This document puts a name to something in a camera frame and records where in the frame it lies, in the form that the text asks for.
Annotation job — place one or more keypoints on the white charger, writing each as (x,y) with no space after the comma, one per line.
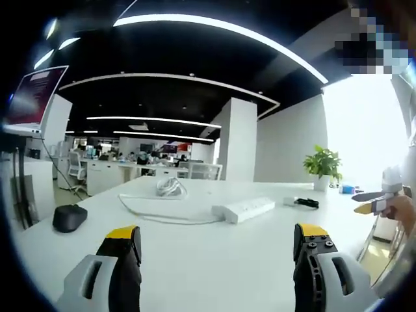
(289,201)

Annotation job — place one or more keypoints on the black monitor stand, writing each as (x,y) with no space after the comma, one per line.
(22,175)

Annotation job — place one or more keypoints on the computer monitor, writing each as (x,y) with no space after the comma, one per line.
(34,97)

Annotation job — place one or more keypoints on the small black device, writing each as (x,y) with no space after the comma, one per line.
(307,202)

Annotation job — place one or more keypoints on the green potted plant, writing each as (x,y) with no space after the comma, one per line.
(323,164)

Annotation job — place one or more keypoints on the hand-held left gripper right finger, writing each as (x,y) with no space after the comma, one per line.
(328,282)

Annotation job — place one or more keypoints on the black computer mouse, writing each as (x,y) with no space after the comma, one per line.
(69,218)

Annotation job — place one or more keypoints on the white mesh chair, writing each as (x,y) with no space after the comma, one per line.
(204,171)

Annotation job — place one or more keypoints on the blue object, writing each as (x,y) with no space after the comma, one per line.
(347,189)

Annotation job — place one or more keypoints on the row of white office desks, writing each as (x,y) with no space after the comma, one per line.
(107,174)

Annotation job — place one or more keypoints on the person's right hand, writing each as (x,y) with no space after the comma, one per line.
(402,206)

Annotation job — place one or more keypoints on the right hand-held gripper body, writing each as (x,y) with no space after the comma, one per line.
(392,180)

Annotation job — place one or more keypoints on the white power strip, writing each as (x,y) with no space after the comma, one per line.
(242,209)

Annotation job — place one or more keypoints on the white office chair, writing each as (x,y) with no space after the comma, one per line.
(76,169)

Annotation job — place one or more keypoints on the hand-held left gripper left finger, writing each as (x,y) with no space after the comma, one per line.
(97,279)

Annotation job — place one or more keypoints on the metal chair frame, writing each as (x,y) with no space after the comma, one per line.
(373,240)

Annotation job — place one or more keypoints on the white desk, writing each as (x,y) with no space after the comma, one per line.
(211,256)

